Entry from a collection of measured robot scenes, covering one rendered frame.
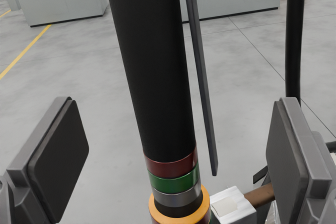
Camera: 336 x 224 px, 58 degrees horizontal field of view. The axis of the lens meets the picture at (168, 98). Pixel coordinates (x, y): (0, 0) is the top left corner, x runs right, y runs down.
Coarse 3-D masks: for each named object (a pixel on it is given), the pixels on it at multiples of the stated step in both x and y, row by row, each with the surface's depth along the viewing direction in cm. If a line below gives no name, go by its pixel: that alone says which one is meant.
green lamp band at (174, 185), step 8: (152, 176) 19; (184, 176) 18; (192, 176) 19; (152, 184) 19; (160, 184) 18; (168, 184) 18; (176, 184) 18; (184, 184) 18; (192, 184) 19; (168, 192) 19
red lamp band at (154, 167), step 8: (192, 152) 18; (152, 160) 18; (184, 160) 18; (192, 160) 18; (152, 168) 18; (160, 168) 18; (168, 168) 18; (176, 168) 18; (184, 168) 18; (160, 176) 18; (168, 176) 18
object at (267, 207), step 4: (268, 172) 49; (268, 176) 51; (264, 180) 49; (268, 180) 53; (264, 184) 50; (268, 204) 59; (256, 208) 52; (260, 208) 55; (264, 208) 57; (268, 208) 60; (256, 212) 53; (260, 212) 55; (264, 212) 57; (256, 216) 54; (260, 216) 56; (264, 216) 58; (256, 220) 54; (260, 220) 56; (264, 220) 58
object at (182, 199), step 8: (200, 184) 20; (152, 192) 20; (160, 192) 19; (184, 192) 19; (192, 192) 19; (160, 200) 19; (168, 200) 19; (176, 200) 19; (184, 200) 19; (192, 200) 19
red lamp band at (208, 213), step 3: (210, 207) 21; (207, 210) 20; (210, 210) 21; (150, 213) 21; (207, 213) 20; (210, 213) 21; (150, 216) 21; (204, 216) 20; (207, 216) 20; (210, 216) 21; (153, 219) 20; (201, 219) 20; (204, 219) 20; (207, 219) 21; (153, 222) 21; (156, 222) 20; (198, 222) 20; (201, 222) 20; (204, 222) 20; (207, 222) 21
